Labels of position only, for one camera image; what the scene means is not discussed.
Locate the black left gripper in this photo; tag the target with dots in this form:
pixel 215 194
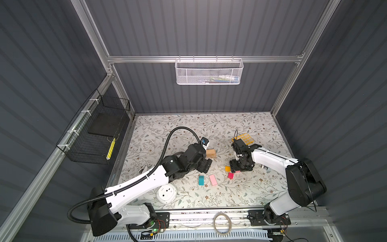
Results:
pixel 205 164

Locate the white round smart speaker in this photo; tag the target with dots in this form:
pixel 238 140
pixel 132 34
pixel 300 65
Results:
pixel 166 194

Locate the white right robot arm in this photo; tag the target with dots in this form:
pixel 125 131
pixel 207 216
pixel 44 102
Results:
pixel 304 184

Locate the arched natural wood block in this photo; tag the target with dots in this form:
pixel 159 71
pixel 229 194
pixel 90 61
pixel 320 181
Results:
pixel 211 153

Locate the teal wood block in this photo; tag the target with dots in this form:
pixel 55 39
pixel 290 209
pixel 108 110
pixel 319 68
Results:
pixel 201 181

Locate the black wire basket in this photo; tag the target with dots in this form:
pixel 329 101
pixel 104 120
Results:
pixel 103 118

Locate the white wire mesh basket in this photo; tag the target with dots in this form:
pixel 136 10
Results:
pixel 214 71

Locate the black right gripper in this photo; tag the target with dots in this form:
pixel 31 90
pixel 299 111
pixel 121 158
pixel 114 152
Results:
pixel 234 167

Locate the roll of clear tape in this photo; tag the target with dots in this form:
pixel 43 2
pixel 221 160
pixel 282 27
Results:
pixel 225 222

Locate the yellow calculator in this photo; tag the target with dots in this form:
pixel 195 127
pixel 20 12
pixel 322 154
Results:
pixel 246 138

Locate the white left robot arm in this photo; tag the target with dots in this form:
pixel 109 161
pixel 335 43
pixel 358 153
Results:
pixel 110 211

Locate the light pink wood block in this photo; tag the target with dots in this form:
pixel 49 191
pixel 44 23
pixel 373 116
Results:
pixel 213 180

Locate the yellow green marker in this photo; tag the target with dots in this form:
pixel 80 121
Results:
pixel 111 149

